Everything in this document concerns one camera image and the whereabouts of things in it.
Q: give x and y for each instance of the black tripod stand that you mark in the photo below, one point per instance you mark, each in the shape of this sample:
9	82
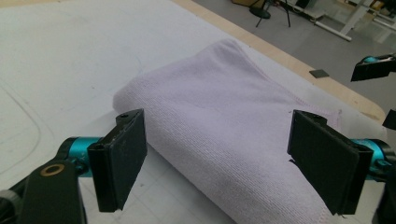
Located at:
260	13

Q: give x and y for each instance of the lilac towel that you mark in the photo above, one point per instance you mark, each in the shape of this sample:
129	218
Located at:
218	109

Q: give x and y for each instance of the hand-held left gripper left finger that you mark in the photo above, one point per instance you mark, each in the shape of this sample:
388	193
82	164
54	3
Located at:
121	168

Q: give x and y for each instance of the white metal frame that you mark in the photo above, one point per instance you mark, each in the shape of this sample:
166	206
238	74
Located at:
331	29

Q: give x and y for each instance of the grey metal bracket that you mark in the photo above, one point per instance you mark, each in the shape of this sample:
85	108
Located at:
319	73

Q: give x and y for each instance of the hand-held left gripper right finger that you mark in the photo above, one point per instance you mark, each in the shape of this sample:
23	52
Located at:
330	161

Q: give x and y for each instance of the white grid mat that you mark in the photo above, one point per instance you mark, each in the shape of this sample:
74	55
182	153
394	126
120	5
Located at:
77	46

